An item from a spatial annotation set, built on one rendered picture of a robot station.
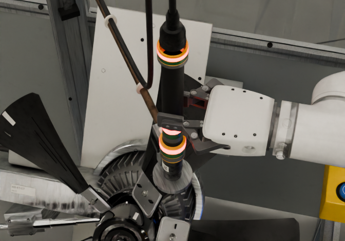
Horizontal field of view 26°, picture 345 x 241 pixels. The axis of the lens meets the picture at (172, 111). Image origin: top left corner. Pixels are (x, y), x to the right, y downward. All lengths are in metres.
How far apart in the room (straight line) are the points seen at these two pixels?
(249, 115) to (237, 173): 1.58
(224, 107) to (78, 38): 0.98
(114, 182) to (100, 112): 0.18
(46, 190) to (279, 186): 1.21
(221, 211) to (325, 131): 1.84
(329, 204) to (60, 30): 0.81
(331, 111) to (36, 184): 0.80
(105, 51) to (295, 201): 1.31
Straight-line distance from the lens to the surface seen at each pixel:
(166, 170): 1.28
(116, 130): 1.73
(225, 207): 2.93
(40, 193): 1.71
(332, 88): 1.16
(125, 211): 1.52
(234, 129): 1.11
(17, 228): 1.72
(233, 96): 1.14
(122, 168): 1.66
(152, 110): 1.28
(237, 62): 2.17
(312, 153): 1.11
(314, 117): 1.11
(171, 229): 1.57
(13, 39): 2.36
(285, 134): 1.10
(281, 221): 1.59
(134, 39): 1.68
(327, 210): 1.80
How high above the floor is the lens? 2.60
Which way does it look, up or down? 56 degrees down
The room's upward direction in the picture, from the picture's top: straight up
